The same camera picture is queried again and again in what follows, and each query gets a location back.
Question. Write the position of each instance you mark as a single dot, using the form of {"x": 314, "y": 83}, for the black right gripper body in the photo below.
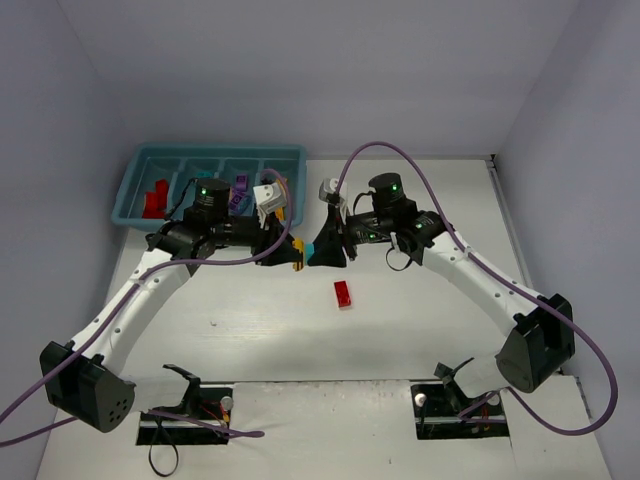
{"x": 345, "y": 237}

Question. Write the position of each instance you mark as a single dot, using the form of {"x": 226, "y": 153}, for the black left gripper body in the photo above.
{"x": 267, "y": 241}

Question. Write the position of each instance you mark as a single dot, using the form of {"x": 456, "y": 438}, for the yellow striped lego brick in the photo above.
{"x": 299, "y": 246}

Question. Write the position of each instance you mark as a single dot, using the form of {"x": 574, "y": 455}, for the light blue lego brick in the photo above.
{"x": 309, "y": 251}

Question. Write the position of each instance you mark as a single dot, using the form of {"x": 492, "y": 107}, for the red round flower lego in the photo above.
{"x": 154, "y": 205}

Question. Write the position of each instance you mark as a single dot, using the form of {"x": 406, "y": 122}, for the red long lego brick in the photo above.
{"x": 343, "y": 295}

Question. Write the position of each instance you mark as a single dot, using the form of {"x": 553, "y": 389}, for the red small lego brick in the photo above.
{"x": 161, "y": 185}

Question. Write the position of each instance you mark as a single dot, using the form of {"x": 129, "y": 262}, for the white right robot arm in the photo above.
{"x": 536, "y": 343}

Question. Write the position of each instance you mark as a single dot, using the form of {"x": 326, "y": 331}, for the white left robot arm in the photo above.
{"x": 82, "y": 377}

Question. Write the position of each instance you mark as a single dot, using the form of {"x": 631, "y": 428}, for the teal plastic divided tray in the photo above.
{"x": 180, "y": 162}

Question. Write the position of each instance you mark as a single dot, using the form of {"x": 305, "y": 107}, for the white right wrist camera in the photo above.
{"x": 328, "y": 192}

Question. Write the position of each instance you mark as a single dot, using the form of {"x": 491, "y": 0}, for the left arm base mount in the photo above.
{"x": 207, "y": 403}

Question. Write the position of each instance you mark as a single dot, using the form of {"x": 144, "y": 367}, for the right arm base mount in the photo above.
{"x": 442, "y": 412}

